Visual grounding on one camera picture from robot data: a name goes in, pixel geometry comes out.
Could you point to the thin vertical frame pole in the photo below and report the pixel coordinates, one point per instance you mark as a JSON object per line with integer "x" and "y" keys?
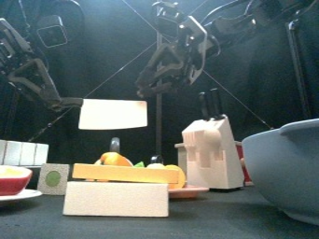
{"x": 159, "y": 124}

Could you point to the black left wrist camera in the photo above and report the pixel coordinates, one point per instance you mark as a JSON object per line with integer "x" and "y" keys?
{"x": 52, "y": 35}

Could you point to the cream toy food piece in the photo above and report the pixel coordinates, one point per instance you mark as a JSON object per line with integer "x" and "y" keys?
{"x": 155, "y": 166}

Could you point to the pink plate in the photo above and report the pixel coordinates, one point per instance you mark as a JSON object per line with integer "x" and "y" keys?
{"x": 187, "y": 191}

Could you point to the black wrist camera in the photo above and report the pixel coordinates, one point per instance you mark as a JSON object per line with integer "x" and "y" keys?
{"x": 52, "y": 35}
{"x": 165, "y": 12}

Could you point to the grey block with green dot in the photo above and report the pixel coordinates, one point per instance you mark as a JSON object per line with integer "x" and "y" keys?
{"x": 52, "y": 179}

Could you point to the white rectangular block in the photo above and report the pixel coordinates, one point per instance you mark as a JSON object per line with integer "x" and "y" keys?
{"x": 116, "y": 199}

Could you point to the orange toy fruit slice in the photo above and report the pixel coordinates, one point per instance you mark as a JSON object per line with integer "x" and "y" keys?
{"x": 179, "y": 177}

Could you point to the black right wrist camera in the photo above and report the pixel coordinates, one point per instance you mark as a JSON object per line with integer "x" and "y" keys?
{"x": 165, "y": 12}

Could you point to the red bowl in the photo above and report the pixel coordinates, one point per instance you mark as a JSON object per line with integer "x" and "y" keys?
{"x": 12, "y": 182}

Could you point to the large blue bowl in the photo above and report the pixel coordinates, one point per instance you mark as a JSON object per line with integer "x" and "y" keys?
{"x": 285, "y": 168}

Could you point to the beige box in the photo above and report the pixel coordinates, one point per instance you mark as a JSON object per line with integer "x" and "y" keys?
{"x": 180, "y": 155}

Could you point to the yellow wooden cutting board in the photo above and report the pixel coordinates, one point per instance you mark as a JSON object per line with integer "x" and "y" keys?
{"x": 124, "y": 173}

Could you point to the white wooden knife block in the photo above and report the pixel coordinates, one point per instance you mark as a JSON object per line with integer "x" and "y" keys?
{"x": 213, "y": 152}

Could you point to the green toy leaf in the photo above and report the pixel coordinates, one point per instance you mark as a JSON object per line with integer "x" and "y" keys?
{"x": 139, "y": 164}

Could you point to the white ribbed box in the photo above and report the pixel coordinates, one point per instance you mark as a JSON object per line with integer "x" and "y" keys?
{"x": 23, "y": 152}

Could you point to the black round knob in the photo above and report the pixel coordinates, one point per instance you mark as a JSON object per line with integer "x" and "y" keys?
{"x": 156, "y": 159}

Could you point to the white plate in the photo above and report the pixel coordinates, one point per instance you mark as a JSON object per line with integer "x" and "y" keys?
{"x": 23, "y": 195}

